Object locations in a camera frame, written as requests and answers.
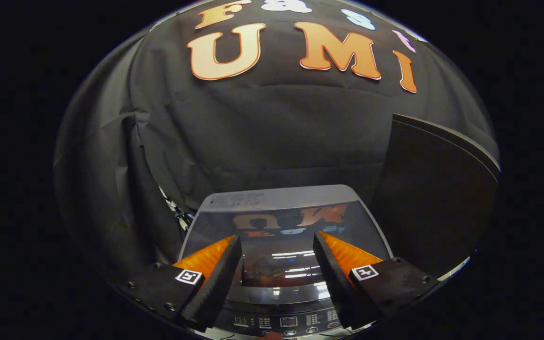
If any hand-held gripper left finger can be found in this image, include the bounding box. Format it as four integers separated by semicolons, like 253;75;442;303
120;234;243;330

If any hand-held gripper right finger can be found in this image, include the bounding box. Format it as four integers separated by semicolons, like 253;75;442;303
313;230;441;330

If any bundle of cables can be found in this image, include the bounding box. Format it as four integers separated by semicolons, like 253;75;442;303
158;185;193;233

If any black backdrop cloth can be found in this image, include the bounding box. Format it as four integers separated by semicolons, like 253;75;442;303
54;0;499;284

